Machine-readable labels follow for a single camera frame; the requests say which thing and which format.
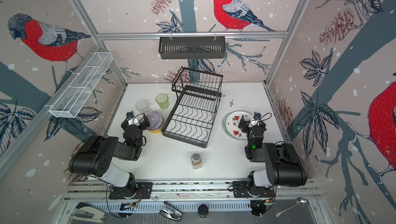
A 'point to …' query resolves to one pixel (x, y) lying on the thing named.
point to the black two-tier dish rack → (191, 116)
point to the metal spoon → (300, 202)
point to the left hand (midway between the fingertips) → (134, 115)
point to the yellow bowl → (157, 130)
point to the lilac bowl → (155, 120)
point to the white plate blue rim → (237, 133)
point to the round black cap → (203, 211)
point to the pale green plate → (228, 125)
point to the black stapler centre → (171, 211)
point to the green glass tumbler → (162, 100)
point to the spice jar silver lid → (196, 162)
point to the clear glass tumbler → (143, 106)
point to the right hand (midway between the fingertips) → (250, 118)
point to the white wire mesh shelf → (69, 99)
